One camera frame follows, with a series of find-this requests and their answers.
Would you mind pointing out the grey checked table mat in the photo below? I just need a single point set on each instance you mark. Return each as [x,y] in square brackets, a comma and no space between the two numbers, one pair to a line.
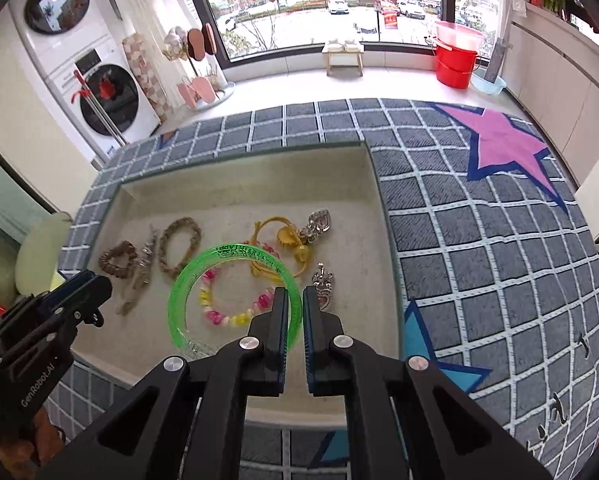
[479,260]

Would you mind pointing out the checkered board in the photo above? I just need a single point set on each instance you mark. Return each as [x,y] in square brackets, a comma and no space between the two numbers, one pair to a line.
[142,70]

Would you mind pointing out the white washing machine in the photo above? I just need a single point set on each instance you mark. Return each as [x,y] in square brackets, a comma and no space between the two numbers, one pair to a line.
[114,105]

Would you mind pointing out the silver heart pendant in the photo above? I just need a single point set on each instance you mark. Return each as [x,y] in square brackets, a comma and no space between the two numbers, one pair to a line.
[319,222]

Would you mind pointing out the green jewelry tray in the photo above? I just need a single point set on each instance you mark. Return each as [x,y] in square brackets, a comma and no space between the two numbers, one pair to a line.
[259,190]

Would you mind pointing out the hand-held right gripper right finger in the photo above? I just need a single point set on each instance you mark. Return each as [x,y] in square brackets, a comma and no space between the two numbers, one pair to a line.
[309,320]

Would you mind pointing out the silver star hair clip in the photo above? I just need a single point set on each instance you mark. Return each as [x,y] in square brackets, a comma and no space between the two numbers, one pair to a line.
[147,252]

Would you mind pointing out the light blue basin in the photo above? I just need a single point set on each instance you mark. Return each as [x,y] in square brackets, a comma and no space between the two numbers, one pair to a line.
[489,85]

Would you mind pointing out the slipper rack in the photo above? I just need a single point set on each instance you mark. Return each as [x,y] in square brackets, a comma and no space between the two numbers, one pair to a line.
[199,75]

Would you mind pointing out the pink plastic basin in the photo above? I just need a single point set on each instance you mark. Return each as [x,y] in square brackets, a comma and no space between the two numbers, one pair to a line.
[459,34]

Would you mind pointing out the small wooden stool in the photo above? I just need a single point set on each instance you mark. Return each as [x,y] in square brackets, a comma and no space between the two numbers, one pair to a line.
[344,60]

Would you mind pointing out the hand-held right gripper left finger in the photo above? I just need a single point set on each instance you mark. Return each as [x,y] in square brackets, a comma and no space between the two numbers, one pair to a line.
[281,320]

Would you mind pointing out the white stacked dryer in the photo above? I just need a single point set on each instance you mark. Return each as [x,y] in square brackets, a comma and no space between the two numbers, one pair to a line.
[54,10]

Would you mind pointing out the small silver brooch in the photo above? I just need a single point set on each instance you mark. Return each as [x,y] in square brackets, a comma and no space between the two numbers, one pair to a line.
[324,290]

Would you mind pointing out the red plastic bucket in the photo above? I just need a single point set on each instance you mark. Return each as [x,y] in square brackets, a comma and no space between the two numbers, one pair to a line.
[454,67]

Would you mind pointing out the brown braided hair band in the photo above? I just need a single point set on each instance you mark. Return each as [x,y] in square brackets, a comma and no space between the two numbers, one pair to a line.
[165,260]

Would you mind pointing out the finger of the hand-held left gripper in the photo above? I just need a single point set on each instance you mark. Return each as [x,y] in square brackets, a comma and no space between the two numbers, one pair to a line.
[67,285]
[92,295]

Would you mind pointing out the beige hair clip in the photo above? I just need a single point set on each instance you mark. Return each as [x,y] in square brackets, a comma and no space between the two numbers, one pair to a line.
[127,305]

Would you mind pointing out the green transparent bangle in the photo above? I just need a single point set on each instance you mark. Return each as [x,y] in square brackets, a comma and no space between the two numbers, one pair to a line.
[177,290]

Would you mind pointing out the white slippers pair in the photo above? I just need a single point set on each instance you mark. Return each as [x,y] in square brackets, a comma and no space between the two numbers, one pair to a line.
[343,46]

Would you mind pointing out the person's left hand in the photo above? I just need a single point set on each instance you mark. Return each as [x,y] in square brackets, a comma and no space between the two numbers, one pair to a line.
[49,435]

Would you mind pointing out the pale green cushion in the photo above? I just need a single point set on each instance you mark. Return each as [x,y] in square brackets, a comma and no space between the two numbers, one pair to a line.
[42,255]

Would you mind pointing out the white low cabinet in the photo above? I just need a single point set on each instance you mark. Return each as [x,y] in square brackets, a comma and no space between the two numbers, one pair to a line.
[559,85]

